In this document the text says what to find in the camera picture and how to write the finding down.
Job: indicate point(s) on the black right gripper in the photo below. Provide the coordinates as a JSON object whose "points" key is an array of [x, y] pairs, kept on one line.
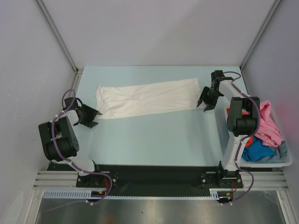
{"points": [[204, 98]]}

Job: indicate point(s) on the aluminium frame rail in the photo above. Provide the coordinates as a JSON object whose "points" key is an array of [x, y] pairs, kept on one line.
{"points": [[68, 179]]}

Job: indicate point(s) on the light blue t shirt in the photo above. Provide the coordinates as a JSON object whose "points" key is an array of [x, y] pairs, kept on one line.
{"points": [[280, 152]]}

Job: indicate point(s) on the pink t shirt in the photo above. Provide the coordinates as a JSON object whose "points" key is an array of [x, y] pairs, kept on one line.
{"points": [[268, 131]]}

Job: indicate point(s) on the white perforated laundry basket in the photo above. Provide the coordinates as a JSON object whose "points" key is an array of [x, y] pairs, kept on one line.
{"points": [[230, 144]]}

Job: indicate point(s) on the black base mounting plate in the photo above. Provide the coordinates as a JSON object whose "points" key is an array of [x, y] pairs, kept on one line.
{"points": [[154, 180]]}

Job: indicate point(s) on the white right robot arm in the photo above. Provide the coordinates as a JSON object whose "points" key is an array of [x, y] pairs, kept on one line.
{"points": [[243, 122]]}

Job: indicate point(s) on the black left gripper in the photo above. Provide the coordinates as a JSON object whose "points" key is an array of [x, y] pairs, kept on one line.
{"points": [[92, 113]]}

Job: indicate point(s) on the white slotted cable duct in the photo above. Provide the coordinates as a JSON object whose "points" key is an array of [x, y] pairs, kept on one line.
{"points": [[95, 195]]}

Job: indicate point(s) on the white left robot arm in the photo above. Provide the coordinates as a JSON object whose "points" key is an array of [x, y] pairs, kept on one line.
{"points": [[58, 138]]}

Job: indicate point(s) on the orange t shirt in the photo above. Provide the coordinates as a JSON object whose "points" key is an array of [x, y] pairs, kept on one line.
{"points": [[248, 141]]}

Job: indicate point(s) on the white t shirt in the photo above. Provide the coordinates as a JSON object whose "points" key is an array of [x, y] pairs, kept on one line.
{"points": [[146, 99]]}

